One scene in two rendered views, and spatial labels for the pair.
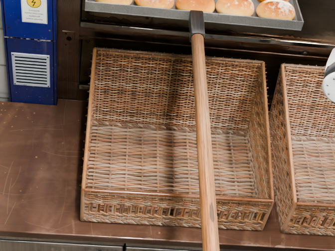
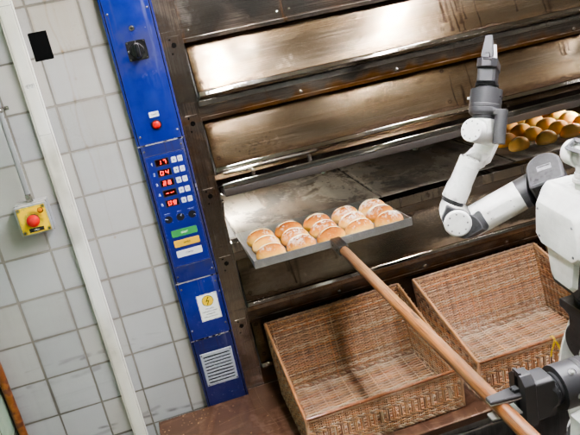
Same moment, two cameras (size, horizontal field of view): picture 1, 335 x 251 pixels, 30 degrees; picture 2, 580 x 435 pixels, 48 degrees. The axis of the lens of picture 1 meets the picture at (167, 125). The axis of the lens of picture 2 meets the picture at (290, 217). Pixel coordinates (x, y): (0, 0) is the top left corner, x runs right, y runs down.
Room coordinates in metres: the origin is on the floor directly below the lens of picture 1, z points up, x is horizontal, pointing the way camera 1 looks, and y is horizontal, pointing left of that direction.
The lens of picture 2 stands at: (-0.69, 0.22, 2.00)
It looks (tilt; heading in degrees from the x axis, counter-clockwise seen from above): 19 degrees down; 357
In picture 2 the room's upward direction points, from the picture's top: 11 degrees counter-clockwise
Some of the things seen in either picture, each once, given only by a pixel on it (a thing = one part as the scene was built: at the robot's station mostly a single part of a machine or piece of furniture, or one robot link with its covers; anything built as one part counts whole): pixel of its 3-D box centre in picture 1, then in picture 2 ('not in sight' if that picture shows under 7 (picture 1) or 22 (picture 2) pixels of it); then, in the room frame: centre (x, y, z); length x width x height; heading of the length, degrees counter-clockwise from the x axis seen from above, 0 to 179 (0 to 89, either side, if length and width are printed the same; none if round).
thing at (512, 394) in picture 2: not in sight; (502, 394); (0.31, -0.16, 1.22); 0.06 x 0.03 x 0.02; 97
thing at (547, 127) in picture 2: not in sight; (522, 123); (2.16, -1.08, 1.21); 0.61 x 0.48 x 0.06; 8
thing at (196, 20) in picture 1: (196, 26); (339, 246); (1.23, -0.03, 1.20); 0.09 x 0.04 x 0.03; 8
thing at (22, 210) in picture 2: not in sight; (34, 217); (1.40, 0.91, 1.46); 0.10 x 0.07 x 0.10; 98
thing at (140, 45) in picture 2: not in sight; (135, 42); (1.45, 0.46, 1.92); 0.06 x 0.04 x 0.11; 98
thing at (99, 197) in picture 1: (176, 137); (359, 362); (1.30, -0.03, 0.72); 0.56 x 0.49 x 0.28; 98
